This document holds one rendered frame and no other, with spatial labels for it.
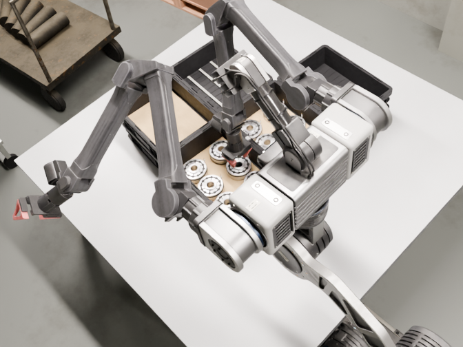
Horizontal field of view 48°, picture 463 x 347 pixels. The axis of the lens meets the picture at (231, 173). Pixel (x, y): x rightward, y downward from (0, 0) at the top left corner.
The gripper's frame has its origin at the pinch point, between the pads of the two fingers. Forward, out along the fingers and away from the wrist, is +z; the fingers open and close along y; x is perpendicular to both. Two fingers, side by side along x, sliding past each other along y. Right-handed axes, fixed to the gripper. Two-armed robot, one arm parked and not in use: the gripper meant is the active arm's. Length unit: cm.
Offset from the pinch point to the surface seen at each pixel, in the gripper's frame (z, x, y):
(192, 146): 0.8, -20.1, 6.6
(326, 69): 6, -9, -66
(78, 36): 58, -189, -30
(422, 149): 19, 45, -64
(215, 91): 7.2, -39.4, -24.5
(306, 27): 19, -45, -94
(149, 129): 7.6, -46.7, 9.7
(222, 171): 7.1, -5.3, 4.6
